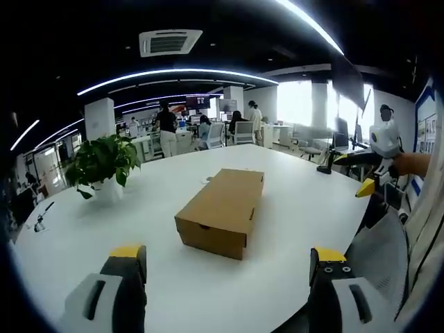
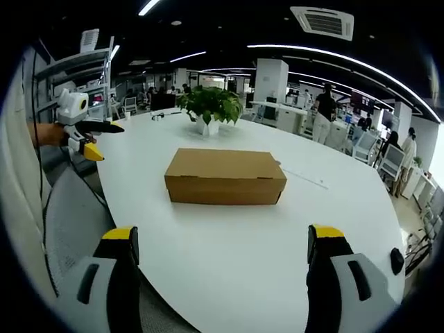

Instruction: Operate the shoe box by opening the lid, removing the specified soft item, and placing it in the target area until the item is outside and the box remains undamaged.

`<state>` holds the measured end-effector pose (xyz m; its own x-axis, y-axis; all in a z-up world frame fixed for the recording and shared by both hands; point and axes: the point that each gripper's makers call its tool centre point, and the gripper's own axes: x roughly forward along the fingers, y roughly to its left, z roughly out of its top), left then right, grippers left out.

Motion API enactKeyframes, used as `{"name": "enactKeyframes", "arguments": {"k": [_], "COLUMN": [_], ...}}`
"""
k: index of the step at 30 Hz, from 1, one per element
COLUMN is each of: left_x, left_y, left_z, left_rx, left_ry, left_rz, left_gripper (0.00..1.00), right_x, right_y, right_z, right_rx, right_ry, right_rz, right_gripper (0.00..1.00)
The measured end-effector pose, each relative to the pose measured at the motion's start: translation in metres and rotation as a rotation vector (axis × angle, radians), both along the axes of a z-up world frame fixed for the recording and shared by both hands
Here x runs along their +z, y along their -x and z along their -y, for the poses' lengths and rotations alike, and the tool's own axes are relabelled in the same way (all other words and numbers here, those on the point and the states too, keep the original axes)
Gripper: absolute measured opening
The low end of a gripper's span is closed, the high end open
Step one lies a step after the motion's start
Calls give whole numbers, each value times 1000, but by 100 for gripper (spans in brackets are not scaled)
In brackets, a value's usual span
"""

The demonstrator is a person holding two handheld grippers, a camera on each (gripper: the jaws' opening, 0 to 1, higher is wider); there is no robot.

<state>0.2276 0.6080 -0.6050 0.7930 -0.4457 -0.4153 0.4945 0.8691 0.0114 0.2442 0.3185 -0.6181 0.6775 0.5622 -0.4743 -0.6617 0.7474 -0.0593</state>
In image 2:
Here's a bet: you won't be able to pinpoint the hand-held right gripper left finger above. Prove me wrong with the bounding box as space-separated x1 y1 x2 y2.
57 225 144 333

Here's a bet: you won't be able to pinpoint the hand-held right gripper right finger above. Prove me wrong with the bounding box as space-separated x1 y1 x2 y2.
304 223 400 333

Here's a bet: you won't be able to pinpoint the brown cardboard shoe box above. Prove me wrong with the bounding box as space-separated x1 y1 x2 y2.
164 148 289 206

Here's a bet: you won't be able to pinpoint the white box on shelf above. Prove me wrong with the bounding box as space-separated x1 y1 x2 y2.
80 28 101 54

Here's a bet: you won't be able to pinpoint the person's left hand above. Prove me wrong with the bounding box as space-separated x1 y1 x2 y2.
33 123 70 147

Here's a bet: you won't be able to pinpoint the grey metal shelf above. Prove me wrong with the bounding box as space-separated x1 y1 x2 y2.
33 35 116 123

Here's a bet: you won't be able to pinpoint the black oval table knob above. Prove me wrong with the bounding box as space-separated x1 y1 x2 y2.
389 246 406 276

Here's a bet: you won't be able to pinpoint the small white desk items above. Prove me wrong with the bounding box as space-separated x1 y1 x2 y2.
150 110 183 121

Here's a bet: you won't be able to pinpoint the grey mesh office chair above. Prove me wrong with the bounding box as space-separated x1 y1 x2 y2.
44 165 117 299

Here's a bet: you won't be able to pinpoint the person's white clothing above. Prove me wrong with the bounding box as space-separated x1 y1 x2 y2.
0 65 48 299

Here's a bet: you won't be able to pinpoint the short ceiling light strip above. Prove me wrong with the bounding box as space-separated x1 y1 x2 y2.
169 51 207 64
137 0 161 17

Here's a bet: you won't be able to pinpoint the green potted plant white pot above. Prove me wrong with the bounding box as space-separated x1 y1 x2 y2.
176 85 244 137

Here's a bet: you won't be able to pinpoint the clear plastic ruler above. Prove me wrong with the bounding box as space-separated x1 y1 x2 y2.
280 165 330 190

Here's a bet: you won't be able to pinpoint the white office chair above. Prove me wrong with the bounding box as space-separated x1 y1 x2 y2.
377 143 406 182
352 131 379 164

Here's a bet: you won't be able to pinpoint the long curved ceiling light strip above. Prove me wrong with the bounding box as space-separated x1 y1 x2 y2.
246 44 442 123

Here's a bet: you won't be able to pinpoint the ceiling air conditioner vent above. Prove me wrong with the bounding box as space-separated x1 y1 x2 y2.
290 6 355 42

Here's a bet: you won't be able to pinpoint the black cable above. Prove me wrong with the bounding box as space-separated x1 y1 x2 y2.
31 51 60 298

